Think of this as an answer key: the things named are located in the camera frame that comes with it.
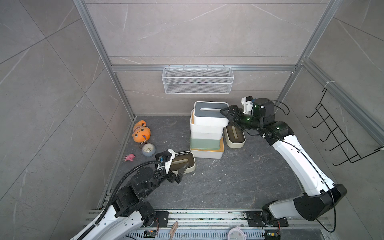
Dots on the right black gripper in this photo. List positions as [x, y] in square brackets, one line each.
[233, 110]

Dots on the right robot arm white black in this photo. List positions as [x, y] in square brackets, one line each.
[320, 194]

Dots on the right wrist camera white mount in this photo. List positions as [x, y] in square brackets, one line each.
[248, 105]

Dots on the pink round object front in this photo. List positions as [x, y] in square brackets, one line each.
[236, 234]

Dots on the grey lid white tissue box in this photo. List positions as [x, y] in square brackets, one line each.
[208, 114]

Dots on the black wire hook rack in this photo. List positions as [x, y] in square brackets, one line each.
[336, 133]

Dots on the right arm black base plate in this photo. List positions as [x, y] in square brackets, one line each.
[258, 220]

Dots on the small grey alarm clock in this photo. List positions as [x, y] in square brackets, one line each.
[148, 150]

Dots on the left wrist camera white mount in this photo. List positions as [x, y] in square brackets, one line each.
[164, 161]

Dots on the wooden brush handle front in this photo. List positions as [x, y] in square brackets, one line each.
[173, 230]

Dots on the small bamboo lid tissue box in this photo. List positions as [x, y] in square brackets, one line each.
[206, 136]

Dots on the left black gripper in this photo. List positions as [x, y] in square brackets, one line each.
[178, 177]

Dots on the cream box dark lid back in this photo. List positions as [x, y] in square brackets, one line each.
[235, 137]

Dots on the green tissue box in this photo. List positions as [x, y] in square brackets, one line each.
[205, 144]

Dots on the orange plush toy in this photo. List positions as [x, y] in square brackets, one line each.
[141, 133]

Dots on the white wire mesh basket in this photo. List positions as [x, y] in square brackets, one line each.
[197, 80]

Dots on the large bamboo lid tissue box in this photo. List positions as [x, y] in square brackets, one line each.
[209, 154]

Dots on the small circuit board front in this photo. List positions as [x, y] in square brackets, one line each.
[150, 234]

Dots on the cream box dark lid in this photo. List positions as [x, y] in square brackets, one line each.
[181, 159]
[235, 137]

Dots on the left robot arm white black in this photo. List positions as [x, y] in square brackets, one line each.
[126, 209]

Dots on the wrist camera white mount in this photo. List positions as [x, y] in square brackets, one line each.
[164, 161]
[248, 105]

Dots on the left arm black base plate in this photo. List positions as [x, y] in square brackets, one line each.
[161, 219]

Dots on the small pink toy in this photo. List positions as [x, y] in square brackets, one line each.
[129, 158]

